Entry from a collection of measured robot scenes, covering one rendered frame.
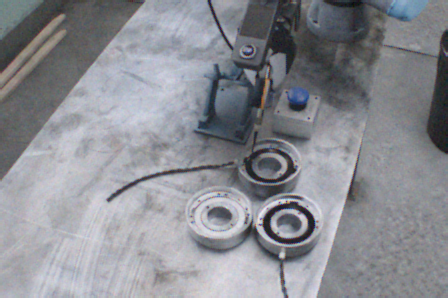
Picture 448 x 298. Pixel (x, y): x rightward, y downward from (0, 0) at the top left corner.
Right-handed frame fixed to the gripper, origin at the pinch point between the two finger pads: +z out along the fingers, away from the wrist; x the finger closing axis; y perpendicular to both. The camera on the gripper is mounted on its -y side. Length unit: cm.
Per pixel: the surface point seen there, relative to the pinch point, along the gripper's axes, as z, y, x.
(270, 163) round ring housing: 11.9, -5.4, -3.0
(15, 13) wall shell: 76, 96, 162
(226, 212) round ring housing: 11.5, -18.2, -0.1
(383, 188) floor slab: 93, 66, -22
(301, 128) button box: 10.7, 3.3, -5.8
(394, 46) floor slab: 94, 153, -11
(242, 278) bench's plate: 13.0, -28.3, -6.7
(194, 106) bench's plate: 13.1, 4.4, 15.7
